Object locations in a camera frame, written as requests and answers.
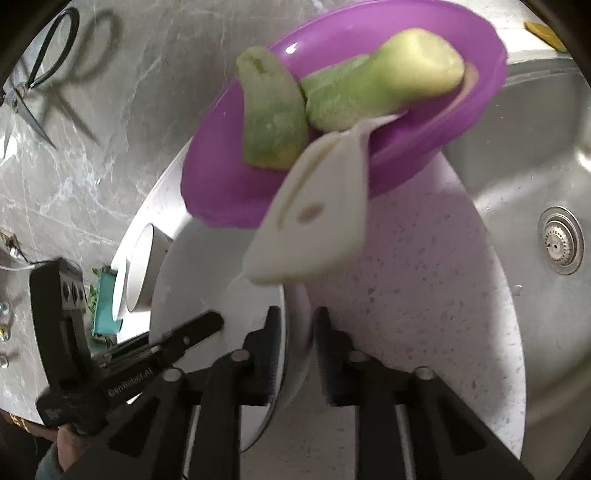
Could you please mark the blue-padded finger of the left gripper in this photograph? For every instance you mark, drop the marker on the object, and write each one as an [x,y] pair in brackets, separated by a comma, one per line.
[176,342]

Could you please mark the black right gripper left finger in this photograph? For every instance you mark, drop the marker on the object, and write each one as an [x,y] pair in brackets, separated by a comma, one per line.
[192,426]

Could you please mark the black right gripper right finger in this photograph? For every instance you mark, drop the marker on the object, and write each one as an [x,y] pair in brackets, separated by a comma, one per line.
[408,425]

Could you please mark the grey gradient dinner plate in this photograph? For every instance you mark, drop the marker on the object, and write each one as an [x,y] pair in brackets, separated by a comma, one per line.
[203,271]

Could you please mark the black kitchen scissors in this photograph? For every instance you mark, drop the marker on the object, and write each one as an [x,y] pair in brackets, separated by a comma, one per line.
[14,99]

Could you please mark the person's left hand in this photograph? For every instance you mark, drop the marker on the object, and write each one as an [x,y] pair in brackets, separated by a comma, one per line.
[70,446]

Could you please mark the small teal floral plate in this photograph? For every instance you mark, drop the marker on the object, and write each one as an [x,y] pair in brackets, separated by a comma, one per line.
[119,304]

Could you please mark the pink floral rice bowl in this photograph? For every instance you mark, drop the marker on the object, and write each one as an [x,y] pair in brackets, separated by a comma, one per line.
[144,263]

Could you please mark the teal bowl of greens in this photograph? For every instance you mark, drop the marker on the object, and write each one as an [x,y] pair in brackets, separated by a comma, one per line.
[105,324]

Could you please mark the sink drain strainer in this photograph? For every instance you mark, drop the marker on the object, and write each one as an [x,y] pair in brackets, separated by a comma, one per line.
[561,240]

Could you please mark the green vegetable piece left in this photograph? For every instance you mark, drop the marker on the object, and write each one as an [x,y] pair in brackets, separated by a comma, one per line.
[275,126]

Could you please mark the green vegetable piece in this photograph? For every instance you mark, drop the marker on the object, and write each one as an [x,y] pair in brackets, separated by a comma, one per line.
[275,126]
[412,66]

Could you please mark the stainless steel sink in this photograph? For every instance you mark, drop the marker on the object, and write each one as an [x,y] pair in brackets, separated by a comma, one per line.
[526,165]

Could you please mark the green vegetable piece right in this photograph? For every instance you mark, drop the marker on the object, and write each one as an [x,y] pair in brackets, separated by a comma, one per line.
[412,66]

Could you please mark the yellow sponge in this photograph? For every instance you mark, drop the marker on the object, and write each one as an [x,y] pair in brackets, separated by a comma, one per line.
[546,34]

